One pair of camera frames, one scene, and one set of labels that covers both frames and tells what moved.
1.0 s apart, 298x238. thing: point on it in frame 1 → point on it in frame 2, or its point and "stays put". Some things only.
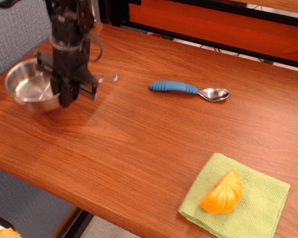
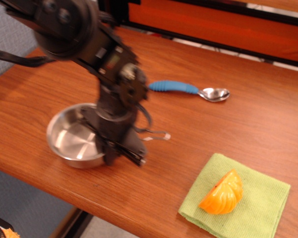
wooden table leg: (74, 225) stays put
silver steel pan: (29, 87) → (71, 141)
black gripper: (72, 67) → (114, 128)
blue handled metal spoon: (210, 94) stays put
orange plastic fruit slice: (224, 195) stays put
